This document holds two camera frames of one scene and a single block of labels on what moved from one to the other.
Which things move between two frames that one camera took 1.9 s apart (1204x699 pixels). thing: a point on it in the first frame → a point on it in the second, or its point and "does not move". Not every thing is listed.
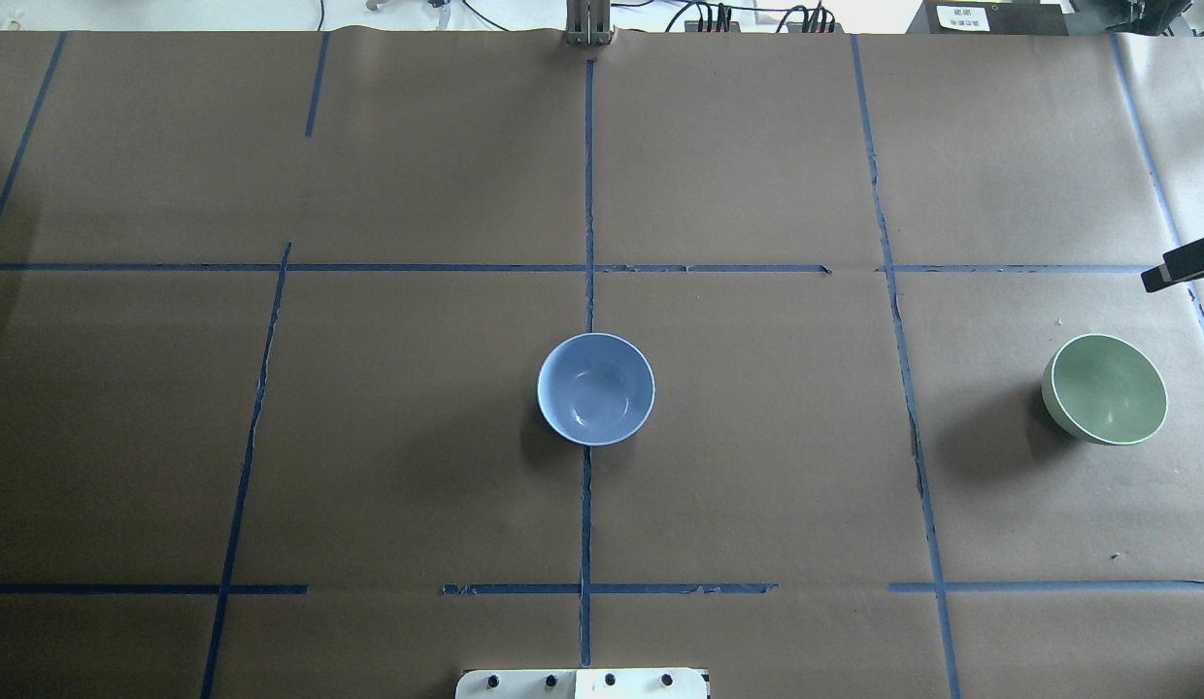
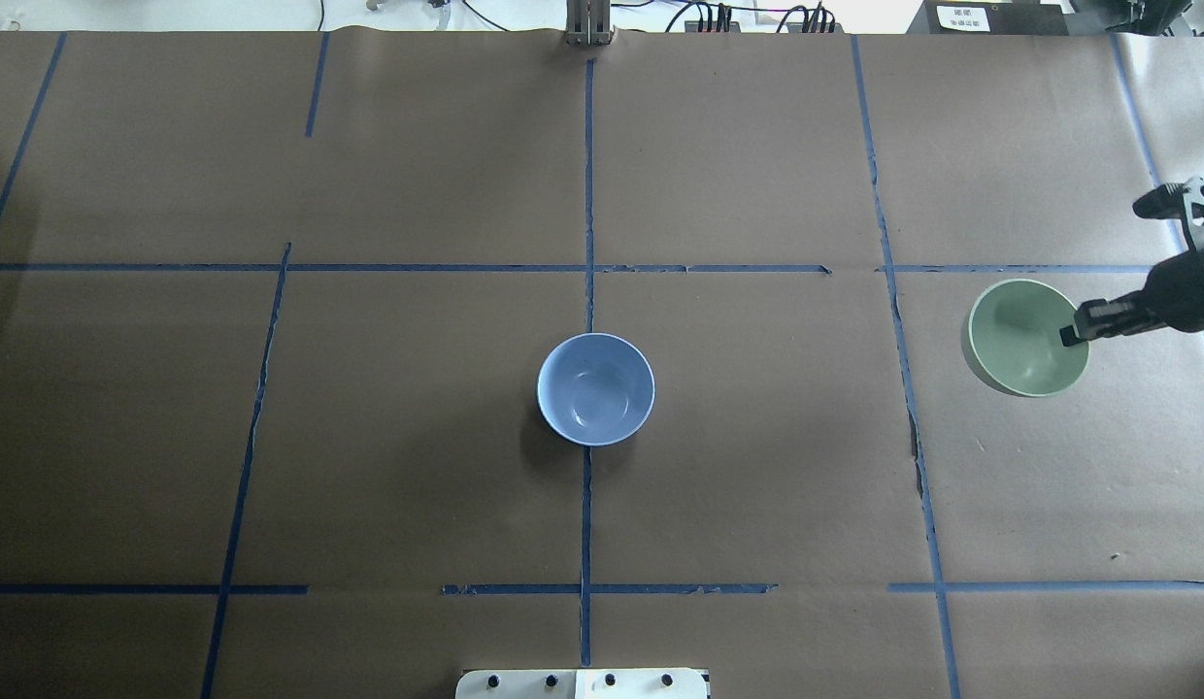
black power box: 992,17 does not move
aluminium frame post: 588,22 does not move
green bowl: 1104,390 → 1012,343
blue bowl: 594,388 does not move
